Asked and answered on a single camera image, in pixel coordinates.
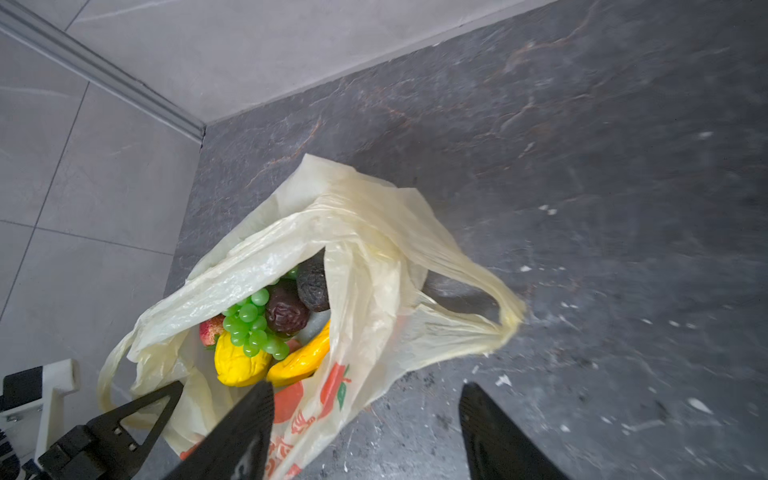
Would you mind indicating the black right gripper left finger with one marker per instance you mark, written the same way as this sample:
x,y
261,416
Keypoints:
x,y
238,447

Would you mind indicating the green fake grape bunch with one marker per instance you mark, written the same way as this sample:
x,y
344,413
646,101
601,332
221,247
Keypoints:
x,y
246,322

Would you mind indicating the aluminium frame rail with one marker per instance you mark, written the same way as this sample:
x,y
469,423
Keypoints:
x,y
33,31

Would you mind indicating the red fake strawberry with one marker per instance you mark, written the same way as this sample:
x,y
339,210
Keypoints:
x,y
211,330

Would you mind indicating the yellow fake lemon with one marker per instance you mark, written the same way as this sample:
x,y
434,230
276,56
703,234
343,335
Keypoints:
x,y
234,368

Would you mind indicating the dark red fake date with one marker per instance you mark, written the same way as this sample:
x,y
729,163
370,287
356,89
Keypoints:
x,y
286,314

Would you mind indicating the yellow fake banana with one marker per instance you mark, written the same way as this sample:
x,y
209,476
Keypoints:
x,y
303,362

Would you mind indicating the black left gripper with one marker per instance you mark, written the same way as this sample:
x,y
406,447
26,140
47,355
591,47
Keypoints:
x,y
60,459

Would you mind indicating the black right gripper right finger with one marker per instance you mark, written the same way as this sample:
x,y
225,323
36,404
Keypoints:
x,y
496,447

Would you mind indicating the cream printed plastic bag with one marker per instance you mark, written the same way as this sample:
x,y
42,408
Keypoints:
x,y
403,296

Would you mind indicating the dark fake avocado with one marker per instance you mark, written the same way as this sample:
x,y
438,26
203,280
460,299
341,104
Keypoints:
x,y
311,283

